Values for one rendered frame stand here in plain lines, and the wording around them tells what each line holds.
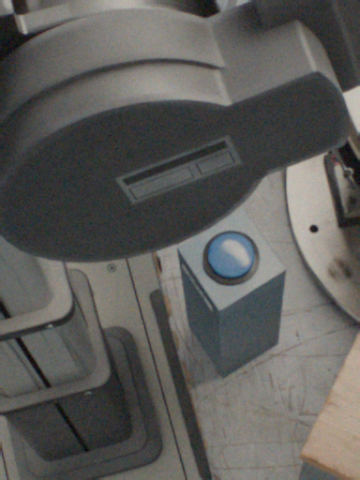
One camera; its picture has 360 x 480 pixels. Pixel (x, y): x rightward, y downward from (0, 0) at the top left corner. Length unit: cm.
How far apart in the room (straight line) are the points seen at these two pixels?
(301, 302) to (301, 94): 104
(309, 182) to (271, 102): 106
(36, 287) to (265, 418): 31
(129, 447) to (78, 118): 152
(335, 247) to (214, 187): 101
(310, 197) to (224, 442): 28
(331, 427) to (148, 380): 86
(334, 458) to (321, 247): 38
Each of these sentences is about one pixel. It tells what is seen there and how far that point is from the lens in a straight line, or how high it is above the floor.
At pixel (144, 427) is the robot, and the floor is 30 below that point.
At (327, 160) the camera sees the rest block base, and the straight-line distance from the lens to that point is 137.
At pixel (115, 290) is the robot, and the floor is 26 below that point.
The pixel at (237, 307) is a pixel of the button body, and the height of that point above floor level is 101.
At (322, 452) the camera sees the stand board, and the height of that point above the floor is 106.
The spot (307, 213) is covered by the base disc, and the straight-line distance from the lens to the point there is 137.
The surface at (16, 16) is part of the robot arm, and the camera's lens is 32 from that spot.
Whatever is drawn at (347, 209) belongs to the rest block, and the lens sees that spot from 133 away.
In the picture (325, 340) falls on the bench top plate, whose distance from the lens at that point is 134.
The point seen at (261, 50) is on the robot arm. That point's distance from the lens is 32.
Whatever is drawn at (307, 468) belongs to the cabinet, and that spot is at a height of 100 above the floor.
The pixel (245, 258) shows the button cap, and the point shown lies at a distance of 109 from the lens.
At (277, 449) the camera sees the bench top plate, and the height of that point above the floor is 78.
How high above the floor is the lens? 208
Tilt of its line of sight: 71 degrees down
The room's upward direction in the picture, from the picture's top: 8 degrees counter-clockwise
